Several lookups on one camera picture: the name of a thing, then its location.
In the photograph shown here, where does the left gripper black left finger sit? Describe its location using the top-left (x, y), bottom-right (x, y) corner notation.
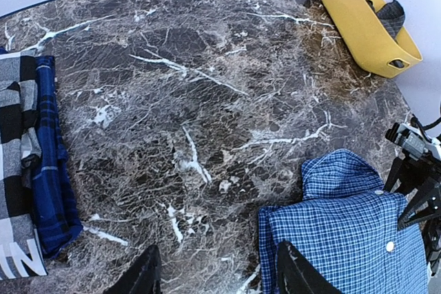
top-left (112, 244), bottom-right (162, 294)

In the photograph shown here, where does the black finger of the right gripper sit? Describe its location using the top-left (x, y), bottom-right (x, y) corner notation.
top-left (384, 157), bottom-right (417, 192)
top-left (398, 178), bottom-right (440, 230)

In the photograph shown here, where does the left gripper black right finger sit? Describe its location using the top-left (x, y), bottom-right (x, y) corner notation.
top-left (276, 241), bottom-right (341, 294)

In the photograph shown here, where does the blue checked long sleeve shirt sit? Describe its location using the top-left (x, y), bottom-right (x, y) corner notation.
top-left (258, 149), bottom-right (428, 293)

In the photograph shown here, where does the black white plaid shirt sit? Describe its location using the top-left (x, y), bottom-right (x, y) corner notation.
top-left (1, 51), bottom-right (47, 281)

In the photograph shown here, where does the yellow plastic basket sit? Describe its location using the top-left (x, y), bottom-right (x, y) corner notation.
top-left (322, 0), bottom-right (422, 78)

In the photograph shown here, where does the dark blue folded shirt underneath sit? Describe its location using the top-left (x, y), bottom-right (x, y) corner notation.
top-left (32, 56), bottom-right (83, 258)

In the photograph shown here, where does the dark grey shirt in basket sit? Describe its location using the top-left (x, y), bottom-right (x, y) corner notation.
top-left (365, 0), bottom-right (406, 40)

